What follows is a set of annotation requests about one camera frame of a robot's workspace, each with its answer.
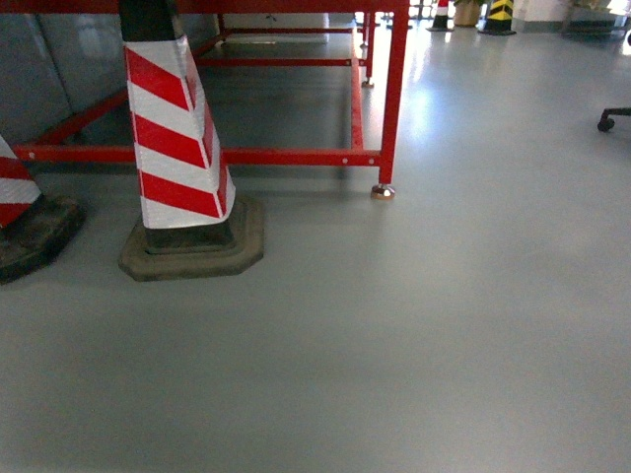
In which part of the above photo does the yellow black traffic cone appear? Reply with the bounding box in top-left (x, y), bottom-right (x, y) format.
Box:
top-left (478, 0), bottom-right (516, 36)

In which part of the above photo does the far red white cone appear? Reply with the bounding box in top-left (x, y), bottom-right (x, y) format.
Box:
top-left (427, 0), bottom-right (454, 33)

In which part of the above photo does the black office chair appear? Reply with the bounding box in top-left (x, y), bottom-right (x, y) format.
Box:
top-left (596, 107), bottom-right (631, 133)

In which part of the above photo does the red white traffic cone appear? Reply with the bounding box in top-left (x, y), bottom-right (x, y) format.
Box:
top-left (118, 1), bottom-right (264, 282)

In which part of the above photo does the red metal table frame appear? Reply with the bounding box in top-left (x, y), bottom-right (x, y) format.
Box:
top-left (13, 1), bottom-right (409, 200)

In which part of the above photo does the green potted plant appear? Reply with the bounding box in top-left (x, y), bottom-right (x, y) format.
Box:
top-left (454, 0), bottom-right (486, 28)

